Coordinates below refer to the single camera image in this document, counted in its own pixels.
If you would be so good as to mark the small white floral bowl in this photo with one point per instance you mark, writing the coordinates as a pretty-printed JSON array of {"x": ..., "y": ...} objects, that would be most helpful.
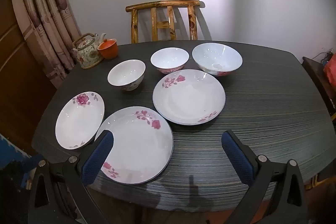
[{"x": 126, "y": 73}]

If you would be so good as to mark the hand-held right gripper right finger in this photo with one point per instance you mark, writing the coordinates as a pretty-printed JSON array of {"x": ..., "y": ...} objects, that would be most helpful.
[{"x": 236, "y": 158}]

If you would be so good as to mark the medium white pink-patterned bowl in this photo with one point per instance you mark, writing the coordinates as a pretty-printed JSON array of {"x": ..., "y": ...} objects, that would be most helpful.
[{"x": 169, "y": 57}]

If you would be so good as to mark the orange ceramic cup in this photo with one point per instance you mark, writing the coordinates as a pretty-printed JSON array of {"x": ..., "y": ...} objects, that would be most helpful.
[{"x": 108, "y": 50}]

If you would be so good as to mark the beige patterned curtain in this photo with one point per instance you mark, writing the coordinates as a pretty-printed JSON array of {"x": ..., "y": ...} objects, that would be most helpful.
[{"x": 44, "y": 16}]

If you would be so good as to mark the large white rose plate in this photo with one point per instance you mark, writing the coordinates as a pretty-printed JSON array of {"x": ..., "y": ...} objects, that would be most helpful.
[
  {"x": 189, "y": 100},
  {"x": 141, "y": 148}
]

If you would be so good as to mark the red plastic bag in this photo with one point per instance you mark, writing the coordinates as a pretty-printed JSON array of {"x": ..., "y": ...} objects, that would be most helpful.
[{"x": 331, "y": 71}]

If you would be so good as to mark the floral ceramic teapot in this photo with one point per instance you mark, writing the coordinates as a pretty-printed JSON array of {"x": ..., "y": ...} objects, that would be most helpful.
[{"x": 88, "y": 53}]

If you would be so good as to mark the small white floral plate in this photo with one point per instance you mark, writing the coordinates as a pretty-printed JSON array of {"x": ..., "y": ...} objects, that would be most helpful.
[{"x": 78, "y": 121}]

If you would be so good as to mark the bamboo wooden chair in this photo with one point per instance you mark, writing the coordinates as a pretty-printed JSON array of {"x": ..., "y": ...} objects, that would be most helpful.
[
  {"x": 315, "y": 182},
  {"x": 162, "y": 3}
]

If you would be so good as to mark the large white bowl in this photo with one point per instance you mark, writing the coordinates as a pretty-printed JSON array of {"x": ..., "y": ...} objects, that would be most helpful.
[{"x": 215, "y": 56}]

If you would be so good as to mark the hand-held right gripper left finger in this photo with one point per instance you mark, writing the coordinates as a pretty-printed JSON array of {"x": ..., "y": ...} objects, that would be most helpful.
[{"x": 97, "y": 158}]

